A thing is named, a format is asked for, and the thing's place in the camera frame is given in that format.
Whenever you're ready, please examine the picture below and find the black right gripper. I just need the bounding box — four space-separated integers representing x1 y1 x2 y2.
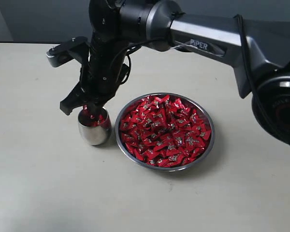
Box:
59 32 130 121

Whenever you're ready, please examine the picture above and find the red candy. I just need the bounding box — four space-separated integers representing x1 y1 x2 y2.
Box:
83 104 88 112

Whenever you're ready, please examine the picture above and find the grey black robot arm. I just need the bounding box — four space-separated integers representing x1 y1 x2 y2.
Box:
60 0 290 145

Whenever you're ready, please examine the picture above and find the stainless steel cup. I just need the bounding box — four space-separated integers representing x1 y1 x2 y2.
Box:
78 109 112 146

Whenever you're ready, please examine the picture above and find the steel bowl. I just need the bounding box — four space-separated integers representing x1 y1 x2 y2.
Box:
115 92 215 172

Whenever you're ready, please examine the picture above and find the pile of red wrapped candies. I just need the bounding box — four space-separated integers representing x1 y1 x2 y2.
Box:
119 95 211 168

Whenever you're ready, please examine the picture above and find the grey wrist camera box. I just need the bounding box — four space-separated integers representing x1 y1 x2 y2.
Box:
46 36 89 68

